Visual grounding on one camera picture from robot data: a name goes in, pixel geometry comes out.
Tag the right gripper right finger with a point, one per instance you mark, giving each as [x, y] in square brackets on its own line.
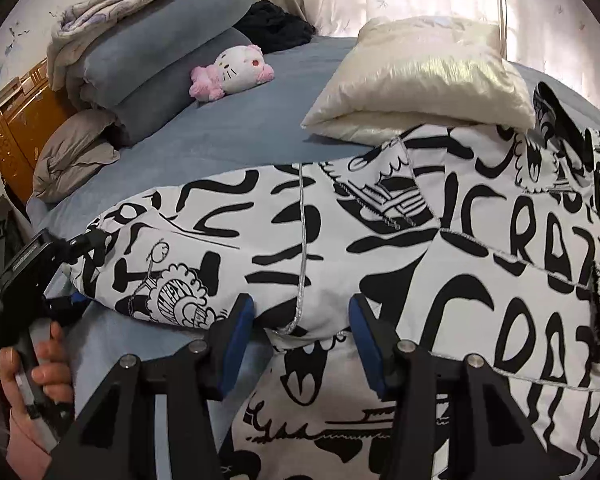
[489, 437]

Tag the orange wooden headboard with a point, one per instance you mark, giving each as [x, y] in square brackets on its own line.
[30, 112]

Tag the person's left hand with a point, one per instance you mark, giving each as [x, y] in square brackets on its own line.
[27, 452]

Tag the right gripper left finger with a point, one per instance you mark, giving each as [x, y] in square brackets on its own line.
[114, 435]

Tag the black garment by window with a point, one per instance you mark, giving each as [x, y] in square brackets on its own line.
[273, 29]

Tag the pink white kitty plush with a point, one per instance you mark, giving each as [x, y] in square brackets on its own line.
[235, 70]

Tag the black white graffiti print jacket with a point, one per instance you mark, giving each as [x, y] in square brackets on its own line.
[380, 284]

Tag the beige grey bedding pile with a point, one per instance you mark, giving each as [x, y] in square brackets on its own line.
[73, 153]

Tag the folded cream puffer jacket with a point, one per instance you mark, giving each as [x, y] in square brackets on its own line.
[427, 70]

